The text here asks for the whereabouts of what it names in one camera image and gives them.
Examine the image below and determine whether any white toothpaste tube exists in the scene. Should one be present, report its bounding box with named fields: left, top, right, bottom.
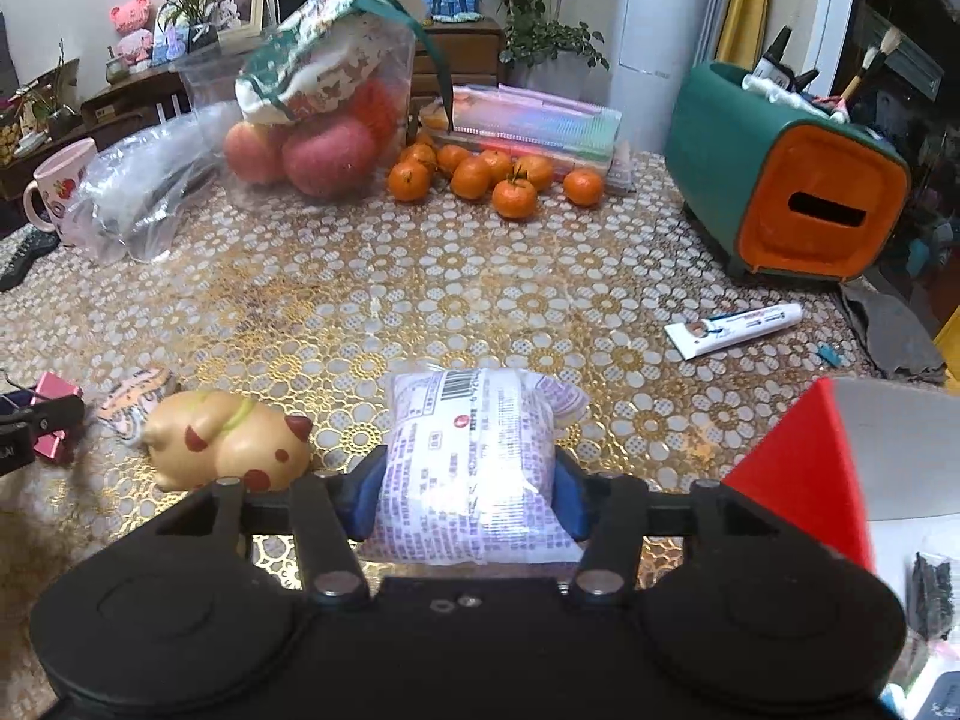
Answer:
left=663, top=301, right=805, bottom=362

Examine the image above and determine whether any pink strawberry mug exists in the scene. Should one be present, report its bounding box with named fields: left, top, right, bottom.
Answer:
left=22, top=138, right=101, bottom=249

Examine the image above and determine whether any large green potted plant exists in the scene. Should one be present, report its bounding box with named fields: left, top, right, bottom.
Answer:
left=478, top=0, right=610, bottom=102

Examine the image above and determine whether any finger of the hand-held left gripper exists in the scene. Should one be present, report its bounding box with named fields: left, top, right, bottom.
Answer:
left=0, top=393, right=86, bottom=437

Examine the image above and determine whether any tiger striped squishy toy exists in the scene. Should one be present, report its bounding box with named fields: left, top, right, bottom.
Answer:
left=96, top=367, right=179, bottom=441

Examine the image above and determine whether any pink binder clip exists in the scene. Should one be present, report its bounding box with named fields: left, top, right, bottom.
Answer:
left=0, top=370, right=85, bottom=463

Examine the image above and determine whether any red apple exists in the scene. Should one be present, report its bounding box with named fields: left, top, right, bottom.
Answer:
left=224, top=122, right=290, bottom=186
left=282, top=115, right=377, bottom=199

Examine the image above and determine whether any black remote control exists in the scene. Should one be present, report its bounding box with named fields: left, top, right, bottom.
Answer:
left=0, top=228, right=62, bottom=293

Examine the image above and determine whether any small wooden cabinet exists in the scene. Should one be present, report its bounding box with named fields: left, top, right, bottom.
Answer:
left=411, top=13, right=505, bottom=100

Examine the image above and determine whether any pink bear plush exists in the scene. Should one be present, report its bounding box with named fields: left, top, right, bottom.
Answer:
left=109, top=0, right=156, bottom=66

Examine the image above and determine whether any calligraphy brush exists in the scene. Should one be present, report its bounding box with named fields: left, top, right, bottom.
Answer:
left=836, top=45, right=881, bottom=112
left=861, top=25, right=905, bottom=95

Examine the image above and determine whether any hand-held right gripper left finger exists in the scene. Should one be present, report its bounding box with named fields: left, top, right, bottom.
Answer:
left=154, top=450, right=391, bottom=607

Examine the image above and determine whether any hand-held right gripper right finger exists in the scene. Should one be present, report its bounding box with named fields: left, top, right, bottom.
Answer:
left=553, top=451, right=781, bottom=607

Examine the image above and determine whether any wooden TV cabinet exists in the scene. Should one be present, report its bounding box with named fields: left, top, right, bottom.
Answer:
left=0, top=58, right=190, bottom=200

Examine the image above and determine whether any pastel plastic box stack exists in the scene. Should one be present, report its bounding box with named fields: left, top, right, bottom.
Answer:
left=418, top=83, right=625, bottom=182

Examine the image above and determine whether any white standing air conditioner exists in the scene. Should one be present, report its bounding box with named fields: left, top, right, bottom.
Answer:
left=617, top=0, right=722, bottom=157

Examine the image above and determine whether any yellow curtain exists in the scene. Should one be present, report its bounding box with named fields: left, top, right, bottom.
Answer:
left=715, top=0, right=775, bottom=70

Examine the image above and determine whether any yellow spotted pig toy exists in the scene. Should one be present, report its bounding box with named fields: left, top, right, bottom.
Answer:
left=142, top=389, right=315, bottom=494

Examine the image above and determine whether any small potted grass plant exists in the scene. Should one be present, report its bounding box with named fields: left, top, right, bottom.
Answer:
left=148, top=0, right=220, bottom=55

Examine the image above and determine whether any dark grey cloth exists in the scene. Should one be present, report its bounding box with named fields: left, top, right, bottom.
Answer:
left=838, top=280, right=947, bottom=381

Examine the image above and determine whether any black ink bottle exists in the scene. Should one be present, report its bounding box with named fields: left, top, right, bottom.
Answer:
left=752, top=25, right=797, bottom=85

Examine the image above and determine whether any purple printed white packet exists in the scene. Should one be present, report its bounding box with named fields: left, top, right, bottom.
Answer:
left=355, top=366, right=591, bottom=568

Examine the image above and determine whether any clear plastic fruit container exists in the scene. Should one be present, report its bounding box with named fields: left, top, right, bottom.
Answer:
left=175, top=13, right=415, bottom=205

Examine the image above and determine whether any photo frame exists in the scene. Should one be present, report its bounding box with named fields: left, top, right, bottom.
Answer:
left=212, top=0, right=269, bottom=40

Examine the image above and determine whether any gold floral desktop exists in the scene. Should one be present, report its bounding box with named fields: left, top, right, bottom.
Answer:
left=0, top=146, right=947, bottom=567

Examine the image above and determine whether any red cardboard box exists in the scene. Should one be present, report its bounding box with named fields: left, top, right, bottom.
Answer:
left=722, top=376, right=960, bottom=720

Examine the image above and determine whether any green patterned cloth bag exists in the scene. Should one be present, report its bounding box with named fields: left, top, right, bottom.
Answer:
left=235, top=0, right=455, bottom=130

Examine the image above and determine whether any crumpled clear plastic bag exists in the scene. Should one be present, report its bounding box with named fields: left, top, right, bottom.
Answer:
left=73, top=106, right=230, bottom=265

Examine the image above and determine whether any green orange desk organiser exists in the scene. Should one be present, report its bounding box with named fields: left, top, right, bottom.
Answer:
left=664, top=60, right=914, bottom=284

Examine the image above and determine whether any pile of tangerines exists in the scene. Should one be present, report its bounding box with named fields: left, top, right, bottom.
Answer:
left=387, top=136, right=606, bottom=221

